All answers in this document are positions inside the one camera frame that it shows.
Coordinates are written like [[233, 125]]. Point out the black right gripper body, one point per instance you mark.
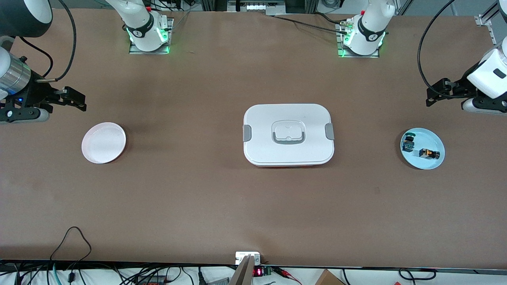
[[36, 93]]

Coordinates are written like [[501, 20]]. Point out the orange black switch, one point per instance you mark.
[[429, 153]]

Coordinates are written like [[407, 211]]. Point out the white lunch box grey clips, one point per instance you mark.
[[289, 154]]

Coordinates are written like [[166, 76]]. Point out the brown cardboard box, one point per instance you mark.
[[328, 279]]

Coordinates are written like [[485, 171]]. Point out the light blue round plate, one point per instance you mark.
[[425, 138]]

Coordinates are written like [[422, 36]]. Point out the white round plate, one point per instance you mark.
[[103, 143]]

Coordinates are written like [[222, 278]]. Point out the red clip lead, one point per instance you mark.
[[283, 271]]

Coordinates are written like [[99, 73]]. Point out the red digit display board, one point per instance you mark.
[[258, 272]]

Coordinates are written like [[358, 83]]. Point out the green black switch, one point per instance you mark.
[[408, 145]]

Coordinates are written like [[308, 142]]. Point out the aluminium frame profile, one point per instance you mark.
[[484, 20]]

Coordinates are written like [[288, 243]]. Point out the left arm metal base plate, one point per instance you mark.
[[340, 47]]

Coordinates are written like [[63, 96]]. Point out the aluminium frame with label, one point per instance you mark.
[[257, 7]]

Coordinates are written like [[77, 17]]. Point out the white table edge bracket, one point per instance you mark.
[[242, 256]]

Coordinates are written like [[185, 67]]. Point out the aluminium camera post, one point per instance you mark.
[[242, 275]]

